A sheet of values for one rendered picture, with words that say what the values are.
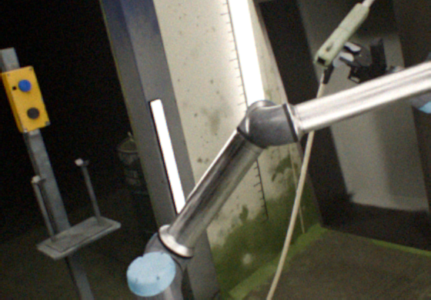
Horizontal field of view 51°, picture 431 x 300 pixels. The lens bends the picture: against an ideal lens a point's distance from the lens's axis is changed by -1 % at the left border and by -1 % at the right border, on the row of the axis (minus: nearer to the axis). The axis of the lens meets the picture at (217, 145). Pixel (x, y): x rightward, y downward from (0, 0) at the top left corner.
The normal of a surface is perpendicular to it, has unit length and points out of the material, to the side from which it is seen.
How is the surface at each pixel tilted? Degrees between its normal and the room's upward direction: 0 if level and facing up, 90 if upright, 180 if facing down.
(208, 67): 90
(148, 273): 5
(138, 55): 90
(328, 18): 102
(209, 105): 90
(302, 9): 90
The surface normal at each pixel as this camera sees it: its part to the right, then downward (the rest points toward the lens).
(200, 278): 0.69, 0.07
